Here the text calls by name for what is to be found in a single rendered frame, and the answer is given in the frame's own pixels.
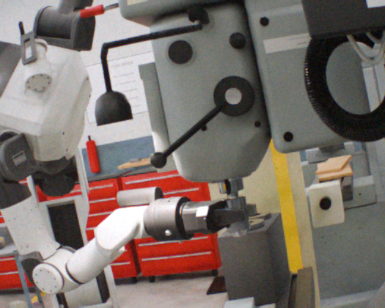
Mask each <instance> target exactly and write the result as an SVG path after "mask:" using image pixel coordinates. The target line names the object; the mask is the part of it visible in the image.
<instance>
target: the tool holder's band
mask: <svg viewBox="0 0 385 308"><path fill-rule="evenodd" d="M245 200H246V195H244V194H239V195H238V196H237V197H231V198H227V197H224V198H222V200H221V202H222V204H223V205H232V204H233V203H236V202H242V201H245Z"/></svg>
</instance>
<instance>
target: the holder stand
mask: <svg viewBox="0 0 385 308"><path fill-rule="evenodd" d="M281 216H282V214H281V213H271V211H268V210H266V211H258V212H257V213H256V214H254V215H249V222H250V226H251V227H250V229H248V230H247V231H246V234H245V235H244V236H241V237H234V236H233V234H232V233H231V232H227V230H225V231H223V233H222V234H220V236H219V237H218V242H219V250H220V254H221V261H222V268H223V272H224V279H225V283H226V287H227V293H228V298H229V301H233V300H238V299H243V298H252V297H254V302H255V306H257V305H264V304H270V303H277V302H278V300H279V299H280V297H281V294H282V292H283V290H284V289H285V286H286V284H287V283H288V282H289V280H290V271H289V264H288V259H287V249H286V245H285V233H284V229H283V225H282V218H281Z"/></svg>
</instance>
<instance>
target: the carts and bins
mask: <svg viewBox="0 0 385 308"><path fill-rule="evenodd" d="M13 255H15V261H16V264H17V268H18V273H19V275H20V278H21V284H22V288H23V290H24V294H25V297H26V303H27V304H25V301H18V300H16V301H14V302H10V306H8V307H0V308H45V307H44V301H43V299H42V296H41V292H40V289H39V288H38V287H37V286H36V285H35V286H34V287H35V291H36V294H37V297H38V302H33V303H32V300H31V296H30V292H29V290H28V287H27V283H26V277H25V275H24V273H23V267H22V266H21V263H20V256H19V252H18V249H17V247H16V245H15V242H14V240H13V239H12V236H11V234H10V232H9V230H8V228H7V225H6V222H4V223H2V224H0V257H7V256H13Z"/></svg>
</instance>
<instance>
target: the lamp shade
mask: <svg viewBox="0 0 385 308"><path fill-rule="evenodd" d="M95 119H96V123H97V126H101V125H108V124H112V123H116V122H123V121H127V120H133V115H132V111H131V105H130V103H129V102H128V99H127V98H126V95H124V94H122V93H121V92H118V91H114V90H111V91H107V92H105V93H103V94H101V95H100V96H99V97H98V99H97V100H96V102H95Z"/></svg>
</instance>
